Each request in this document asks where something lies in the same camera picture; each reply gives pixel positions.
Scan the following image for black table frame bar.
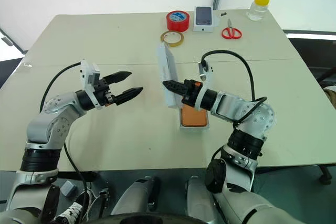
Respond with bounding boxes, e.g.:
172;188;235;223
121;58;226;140
57;170;99;183

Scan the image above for grey window frame bar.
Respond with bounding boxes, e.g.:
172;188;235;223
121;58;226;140
0;26;29;55

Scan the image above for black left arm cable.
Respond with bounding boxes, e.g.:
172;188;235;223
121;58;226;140
39;61;91;217

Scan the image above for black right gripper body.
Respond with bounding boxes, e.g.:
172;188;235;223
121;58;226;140
181;79;203;109

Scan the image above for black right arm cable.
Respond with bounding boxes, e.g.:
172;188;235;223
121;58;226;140
201;49;268;128

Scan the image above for yellow clear tape roll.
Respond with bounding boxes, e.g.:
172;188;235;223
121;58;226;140
160;30;185;48

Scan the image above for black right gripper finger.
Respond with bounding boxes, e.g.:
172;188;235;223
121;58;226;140
162;80;187;97

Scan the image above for small grey rectangular block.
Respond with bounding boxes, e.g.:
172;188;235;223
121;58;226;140
60;180;77;197

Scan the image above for orange smartphone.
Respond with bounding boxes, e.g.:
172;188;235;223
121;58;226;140
181;104;209;127

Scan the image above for clear jar with yellow lid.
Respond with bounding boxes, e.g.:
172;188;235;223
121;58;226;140
246;0;272;22

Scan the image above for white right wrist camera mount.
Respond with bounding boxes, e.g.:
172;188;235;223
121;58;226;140
195;58;214;111

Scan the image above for dark window handle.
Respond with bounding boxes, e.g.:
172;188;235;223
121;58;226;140
1;35;14;47

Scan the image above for boxed smartphone white box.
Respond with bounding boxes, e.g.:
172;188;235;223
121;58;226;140
193;5;220;33

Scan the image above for red-handled scissors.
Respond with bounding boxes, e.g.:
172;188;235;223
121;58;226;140
220;18;243;40

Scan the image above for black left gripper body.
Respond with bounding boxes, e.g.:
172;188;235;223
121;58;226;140
93;77;119;107

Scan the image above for silver right robot leg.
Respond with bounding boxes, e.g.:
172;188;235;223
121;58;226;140
184;176;219;224

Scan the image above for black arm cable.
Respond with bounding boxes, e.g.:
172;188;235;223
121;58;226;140
39;61;91;217
201;49;268;128

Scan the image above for silver left robot leg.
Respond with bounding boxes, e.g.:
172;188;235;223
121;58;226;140
111;176;161;216

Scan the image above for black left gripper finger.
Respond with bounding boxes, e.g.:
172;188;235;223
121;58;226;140
114;87;144;106
103;71;133;86

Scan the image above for black and white sneaker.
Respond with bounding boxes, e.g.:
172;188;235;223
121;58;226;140
56;191;92;224

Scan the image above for red tape roll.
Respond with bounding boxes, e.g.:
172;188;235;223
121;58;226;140
165;10;191;33

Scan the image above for silver robot leg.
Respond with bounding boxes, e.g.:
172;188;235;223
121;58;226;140
111;176;161;216
184;176;219;224

